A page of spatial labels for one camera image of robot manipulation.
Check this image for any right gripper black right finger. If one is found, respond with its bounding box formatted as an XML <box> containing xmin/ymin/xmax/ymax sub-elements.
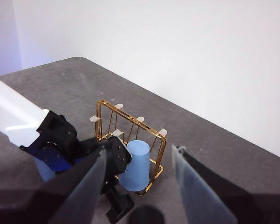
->
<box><xmin>171</xmin><ymin>144</ymin><xmax>280</xmax><ymax>224</ymax></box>

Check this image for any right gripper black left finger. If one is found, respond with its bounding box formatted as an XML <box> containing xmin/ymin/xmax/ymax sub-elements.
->
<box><xmin>0</xmin><ymin>146</ymin><xmax>107</xmax><ymax>224</ymax></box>

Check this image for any gold wire cup rack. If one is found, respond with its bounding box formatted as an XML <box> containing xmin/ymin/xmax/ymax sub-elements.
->
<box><xmin>89</xmin><ymin>99</ymin><xmax>168</xmax><ymax>196</ymax></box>

